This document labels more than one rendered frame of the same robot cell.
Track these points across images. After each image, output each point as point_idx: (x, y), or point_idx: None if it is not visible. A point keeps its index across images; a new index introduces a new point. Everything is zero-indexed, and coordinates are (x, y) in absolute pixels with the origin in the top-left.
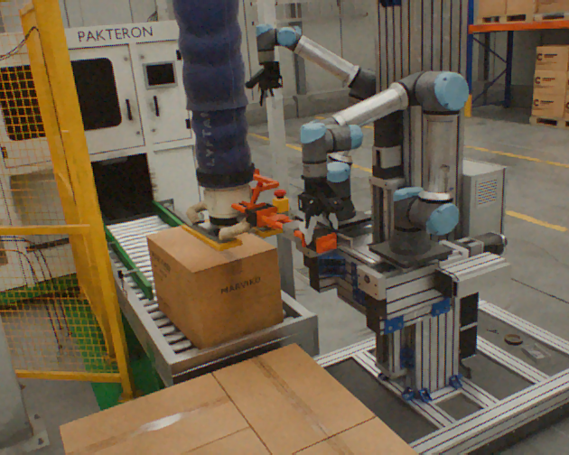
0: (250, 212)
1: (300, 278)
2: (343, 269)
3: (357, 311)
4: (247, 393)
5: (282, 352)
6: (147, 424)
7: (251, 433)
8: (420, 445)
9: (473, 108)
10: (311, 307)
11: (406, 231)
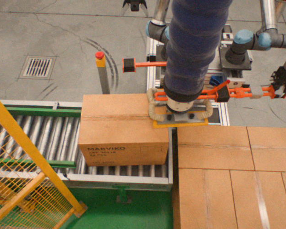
0: (225, 97)
1: (37, 78)
2: None
3: (94, 77)
4: (205, 160)
5: (181, 132)
6: (205, 210)
7: (234, 171)
8: (223, 118)
9: None
10: (72, 91)
11: (244, 53)
